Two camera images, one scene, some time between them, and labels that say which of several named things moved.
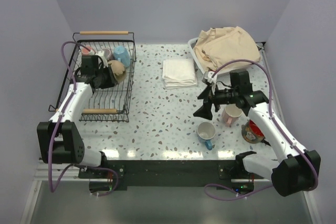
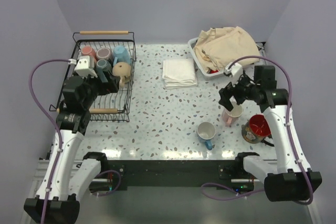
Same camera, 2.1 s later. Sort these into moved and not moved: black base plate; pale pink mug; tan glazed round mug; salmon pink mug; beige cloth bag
Moved: tan glazed round mug
Not moved: beige cloth bag; salmon pink mug; pale pink mug; black base plate
